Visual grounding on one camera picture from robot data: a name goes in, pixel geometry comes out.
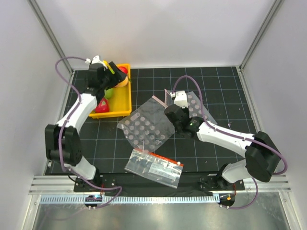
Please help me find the orange peach toy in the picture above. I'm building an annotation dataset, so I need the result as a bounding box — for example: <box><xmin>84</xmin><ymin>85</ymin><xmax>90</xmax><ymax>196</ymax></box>
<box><xmin>115</xmin><ymin>76</ymin><xmax>129</xmax><ymax>88</ymax></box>

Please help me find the pink polka dot zip bag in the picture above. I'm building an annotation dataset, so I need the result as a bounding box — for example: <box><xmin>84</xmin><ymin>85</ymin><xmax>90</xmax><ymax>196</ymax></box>
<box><xmin>117</xmin><ymin>91</ymin><xmax>217</xmax><ymax>152</ymax></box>

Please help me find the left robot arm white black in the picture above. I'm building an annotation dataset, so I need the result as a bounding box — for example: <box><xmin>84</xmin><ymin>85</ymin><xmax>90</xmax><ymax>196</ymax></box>
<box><xmin>45</xmin><ymin>60</ymin><xmax>127</xmax><ymax>192</ymax></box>

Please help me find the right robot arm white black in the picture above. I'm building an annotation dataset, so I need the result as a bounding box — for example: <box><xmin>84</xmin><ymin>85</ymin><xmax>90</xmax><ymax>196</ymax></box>
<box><xmin>164</xmin><ymin>104</ymin><xmax>281</xmax><ymax>190</ymax></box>

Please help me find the clear bag orange zipper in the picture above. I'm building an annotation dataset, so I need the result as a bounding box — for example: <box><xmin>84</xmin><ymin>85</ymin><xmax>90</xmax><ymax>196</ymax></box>
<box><xmin>125</xmin><ymin>149</ymin><xmax>184</xmax><ymax>189</ymax></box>

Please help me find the green cabbage toy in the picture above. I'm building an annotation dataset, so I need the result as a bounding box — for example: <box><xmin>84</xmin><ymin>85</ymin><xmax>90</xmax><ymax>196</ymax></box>
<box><xmin>105</xmin><ymin>88</ymin><xmax>114</xmax><ymax>99</ymax></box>

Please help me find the red apple toy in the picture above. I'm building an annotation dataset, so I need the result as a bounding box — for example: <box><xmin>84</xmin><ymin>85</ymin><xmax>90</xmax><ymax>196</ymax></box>
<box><xmin>119</xmin><ymin>67</ymin><xmax>128</xmax><ymax>74</ymax></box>

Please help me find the red dragon fruit toy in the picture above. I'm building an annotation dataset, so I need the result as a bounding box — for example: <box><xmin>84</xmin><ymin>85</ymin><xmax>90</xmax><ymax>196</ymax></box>
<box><xmin>95</xmin><ymin>98</ymin><xmax>110</xmax><ymax>113</ymax></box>

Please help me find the yellow plastic tray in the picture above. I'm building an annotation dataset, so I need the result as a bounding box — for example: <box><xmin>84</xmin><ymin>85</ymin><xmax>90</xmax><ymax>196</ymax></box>
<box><xmin>88</xmin><ymin>63</ymin><xmax>132</xmax><ymax>118</ymax></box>

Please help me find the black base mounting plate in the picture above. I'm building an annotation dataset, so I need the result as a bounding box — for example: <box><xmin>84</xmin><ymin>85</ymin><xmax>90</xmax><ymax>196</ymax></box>
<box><xmin>74</xmin><ymin>172</ymin><xmax>245</xmax><ymax>197</ymax></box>

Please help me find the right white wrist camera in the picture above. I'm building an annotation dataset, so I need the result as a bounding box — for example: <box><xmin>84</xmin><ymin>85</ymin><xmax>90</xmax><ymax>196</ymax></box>
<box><xmin>170</xmin><ymin>91</ymin><xmax>188</xmax><ymax>109</ymax></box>

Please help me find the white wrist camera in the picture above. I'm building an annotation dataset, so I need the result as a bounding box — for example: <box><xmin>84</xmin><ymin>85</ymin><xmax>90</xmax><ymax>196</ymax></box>
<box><xmin>89</xmin><ymin>55</ymin><xmax>108</xmax><ymax>69</ymax></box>
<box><xmin>170</xmin><ymin>91</ymin><xmax>188</xmax><ymax>109</ymax></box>

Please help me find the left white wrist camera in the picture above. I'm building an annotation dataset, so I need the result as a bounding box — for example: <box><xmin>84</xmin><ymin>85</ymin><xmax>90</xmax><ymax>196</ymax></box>
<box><xmin>89</xmin><ymin>55</ymin><xmax>108</xmax><ymax>69</ymax></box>

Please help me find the left aluminium frame post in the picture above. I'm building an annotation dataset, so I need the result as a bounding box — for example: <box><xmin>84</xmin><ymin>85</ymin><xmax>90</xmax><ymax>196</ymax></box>
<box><xmin>27</xmin><ymin>0</ymin><xmax>74</xmax><ymax>75</ymax></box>

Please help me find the aluminium frame post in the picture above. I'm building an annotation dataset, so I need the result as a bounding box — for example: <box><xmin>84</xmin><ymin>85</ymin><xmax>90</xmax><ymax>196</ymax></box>
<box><xmin>27</xmin><ymin>0</ymin><xmax>74</xmax><ymax>75</ymax></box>
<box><xmin>239</xmin><ymin>0</ymin><xmax>284</xmax><ymax>72</ymax></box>

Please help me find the slotted white cable duct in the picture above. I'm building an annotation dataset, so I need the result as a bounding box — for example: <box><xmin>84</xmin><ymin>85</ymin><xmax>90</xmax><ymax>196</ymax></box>
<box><xmin>40</xmin><ymin>194</ymin><xmax>220</xmax><ymax>205</ymax></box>

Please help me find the right aluminium frame post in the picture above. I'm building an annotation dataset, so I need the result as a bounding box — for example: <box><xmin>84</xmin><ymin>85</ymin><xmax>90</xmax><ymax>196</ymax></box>
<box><xmin>239</xmin><ymin>0</ymin><xmax>284</xmax><ymax>72</ymax></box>

